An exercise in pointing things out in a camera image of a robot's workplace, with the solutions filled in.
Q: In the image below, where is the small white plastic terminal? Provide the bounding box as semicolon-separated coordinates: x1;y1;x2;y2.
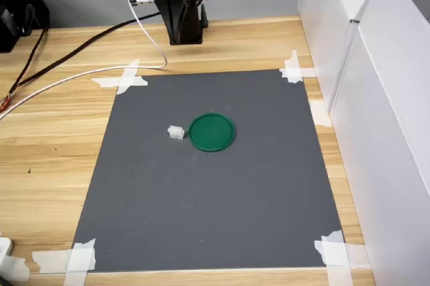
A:
167;124;186;141

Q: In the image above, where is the round green lid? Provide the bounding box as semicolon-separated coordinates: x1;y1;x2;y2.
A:
187;113;237;154

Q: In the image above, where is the white masking tape strip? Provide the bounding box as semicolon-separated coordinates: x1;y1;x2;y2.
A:
313;240;371;268
91;75;149;89
308;99;333;128
32;248;97;274
0;254;31;283
284;50;302;84
115;58;140;96
64;238;97;286
279;67;317;79
320;230;354;286

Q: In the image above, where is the black equipment box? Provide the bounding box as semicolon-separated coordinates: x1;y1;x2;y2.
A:
0;0;51;54

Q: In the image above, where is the white partition panel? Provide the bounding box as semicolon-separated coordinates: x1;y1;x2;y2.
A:
296;0;396;115
329;0;430;286

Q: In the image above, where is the dark grey mat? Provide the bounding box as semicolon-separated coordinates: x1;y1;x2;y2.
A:
72;68;347;273

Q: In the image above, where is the white camera cable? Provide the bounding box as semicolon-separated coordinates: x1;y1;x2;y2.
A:
0;0;169;121

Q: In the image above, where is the thick black cable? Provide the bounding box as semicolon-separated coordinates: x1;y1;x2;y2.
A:
15;11;161;87

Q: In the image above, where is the thin black cable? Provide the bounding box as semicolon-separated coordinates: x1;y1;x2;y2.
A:
8;27;48;95

